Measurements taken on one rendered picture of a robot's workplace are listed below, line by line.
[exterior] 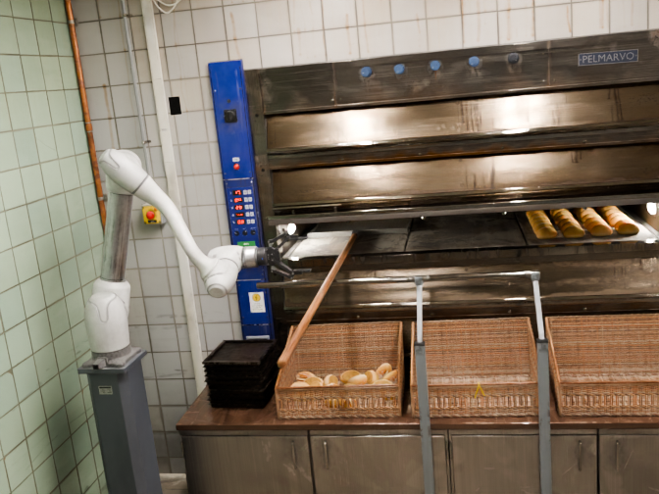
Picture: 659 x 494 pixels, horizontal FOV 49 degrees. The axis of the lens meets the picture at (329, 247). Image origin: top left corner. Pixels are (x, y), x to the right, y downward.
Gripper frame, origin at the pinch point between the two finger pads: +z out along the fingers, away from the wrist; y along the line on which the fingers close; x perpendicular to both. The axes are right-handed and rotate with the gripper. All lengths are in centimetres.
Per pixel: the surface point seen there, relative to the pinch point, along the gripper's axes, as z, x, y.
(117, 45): -93, -55, -93
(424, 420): 44, 5, 72
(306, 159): -7, -55, -33
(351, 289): 9, -55, 32
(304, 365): -17, -46, 68
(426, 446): 44, 5, 84
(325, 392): 1, -5, 64
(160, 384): -99, -56, 81
